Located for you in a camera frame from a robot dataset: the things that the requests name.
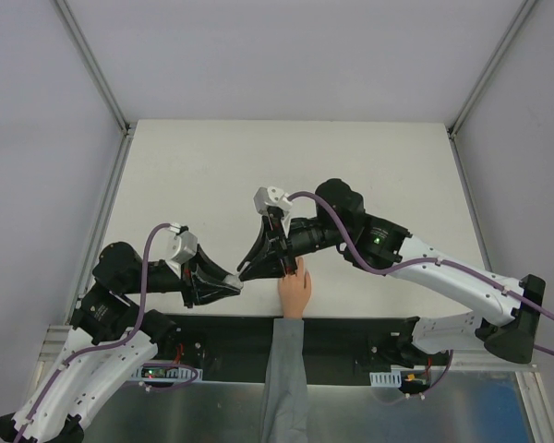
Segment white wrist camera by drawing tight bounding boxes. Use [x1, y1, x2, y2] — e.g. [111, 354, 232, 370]
[253, 186, 293, 235]
[164, 223, 199, 278]

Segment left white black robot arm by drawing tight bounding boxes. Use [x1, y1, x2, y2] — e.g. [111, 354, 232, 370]
[0, 242, 243, 442]

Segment left aluminium frame post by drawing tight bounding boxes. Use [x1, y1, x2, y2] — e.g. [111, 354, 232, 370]
[51, 0, 133, 137]

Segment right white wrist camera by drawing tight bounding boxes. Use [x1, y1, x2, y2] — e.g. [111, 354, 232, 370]
[253, 186, 293, 235]

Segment right aluminium frame post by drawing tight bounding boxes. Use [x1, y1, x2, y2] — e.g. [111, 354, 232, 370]
[447, 0, 540, 140]

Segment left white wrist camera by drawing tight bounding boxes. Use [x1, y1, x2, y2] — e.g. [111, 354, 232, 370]
[164, 223, 199, 278]

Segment white cable duct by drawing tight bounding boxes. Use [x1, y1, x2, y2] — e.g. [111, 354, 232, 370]
[369, 369, 403, 389]
[128, 363, 203, 384]

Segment grey sleeved forearm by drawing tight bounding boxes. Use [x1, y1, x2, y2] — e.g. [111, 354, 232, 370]
[259, 318, 309, 442]

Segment mannequin hand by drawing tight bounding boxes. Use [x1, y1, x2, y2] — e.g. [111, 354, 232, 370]
[277, 257, 312, 319]

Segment clear nail polish bottle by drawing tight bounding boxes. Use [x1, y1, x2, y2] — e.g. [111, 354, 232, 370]
[223, 274, 244, 291]

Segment aluminium frame post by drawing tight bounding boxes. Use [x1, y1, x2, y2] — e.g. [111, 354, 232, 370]
[447, 0, 540, 140]
[51, 0, 133, 137]

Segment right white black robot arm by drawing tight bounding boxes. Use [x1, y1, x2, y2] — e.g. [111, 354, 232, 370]
[237, 178, 546, 365]

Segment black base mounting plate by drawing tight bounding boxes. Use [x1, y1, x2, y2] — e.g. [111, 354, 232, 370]
[68, 311, 513, 384]

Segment right white cable duct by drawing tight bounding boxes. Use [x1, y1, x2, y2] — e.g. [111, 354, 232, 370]
[369, 369, 403, 389]

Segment left white cable duct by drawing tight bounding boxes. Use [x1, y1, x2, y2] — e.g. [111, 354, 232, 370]
[128, 363, 203, 384]

